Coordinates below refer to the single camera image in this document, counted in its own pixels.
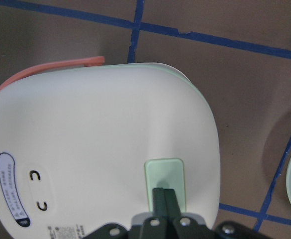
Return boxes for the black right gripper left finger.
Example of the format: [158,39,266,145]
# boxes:
[135,188,168,239]

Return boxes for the white rice cooker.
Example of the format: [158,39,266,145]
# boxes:
[0,63,220,239]

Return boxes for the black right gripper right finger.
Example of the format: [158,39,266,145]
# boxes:
[163,189,210,239]

